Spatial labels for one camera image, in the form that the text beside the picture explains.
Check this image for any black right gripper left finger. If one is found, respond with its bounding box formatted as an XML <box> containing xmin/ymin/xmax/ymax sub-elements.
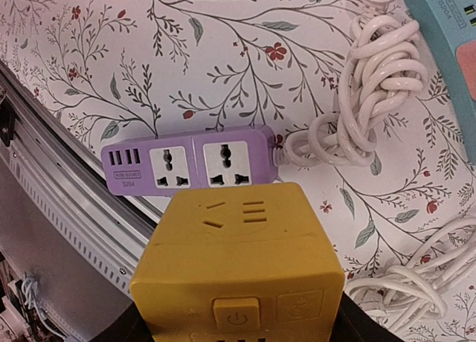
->
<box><xmin>91</xmin><ymin>303</ymin><xmax>154</xmax><ymax>342</ymax></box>

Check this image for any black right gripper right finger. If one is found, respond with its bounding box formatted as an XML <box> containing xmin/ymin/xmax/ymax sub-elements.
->
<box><xmin>334</xmin><ymin>293</ymin><xmax>403</xmax><ymax>342</ymax></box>

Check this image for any yellow cube socket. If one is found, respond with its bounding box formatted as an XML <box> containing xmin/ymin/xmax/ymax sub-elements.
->
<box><xmin>130</xmin><ymin>183</ymin><xmax>344</xmax><ymax>341</ymax></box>

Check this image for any pink charger plug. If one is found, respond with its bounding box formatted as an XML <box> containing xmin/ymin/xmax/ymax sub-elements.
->
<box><xmin>456</xmin><ymin>40</ymin><xmax>476</xmax><ymax>101</ymax></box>

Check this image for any purple power strip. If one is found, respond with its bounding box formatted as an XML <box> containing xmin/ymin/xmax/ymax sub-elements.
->
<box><xmin>100</xmin><ymin>126</ymin><xmax>278</xmax><ymax>197</ymax></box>

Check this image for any floral table mat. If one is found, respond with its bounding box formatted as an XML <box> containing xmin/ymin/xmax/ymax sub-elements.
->
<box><xmin>1</xmin><ymin>0</ymin><xmax>475</xmax><ymax>280</ymax></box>

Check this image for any teal power strip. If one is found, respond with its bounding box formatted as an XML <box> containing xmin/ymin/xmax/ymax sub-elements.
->
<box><xmin>404</xmin><ymin>0</ymin><xmax>475</xmax><ymax>164</ymax></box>

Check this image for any white cable of teal strip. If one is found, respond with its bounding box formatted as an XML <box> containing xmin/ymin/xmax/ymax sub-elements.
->
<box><xmin>344</xmin><ymin>215</ymin><xmax>476</xmax><ymax>342</ymax></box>

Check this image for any aluminium front rail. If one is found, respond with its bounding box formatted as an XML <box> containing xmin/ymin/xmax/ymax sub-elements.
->
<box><xmin>0</xmin><ymin>61</ymin><xmax>157</xmax><ymax>342</ymax></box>

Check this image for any white cable of purple strip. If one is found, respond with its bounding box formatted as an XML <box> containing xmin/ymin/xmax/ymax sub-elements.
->
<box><xmin>273</xmin><ymin>0</ymin><xmax>431</xmax><ymax>168</ymax></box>

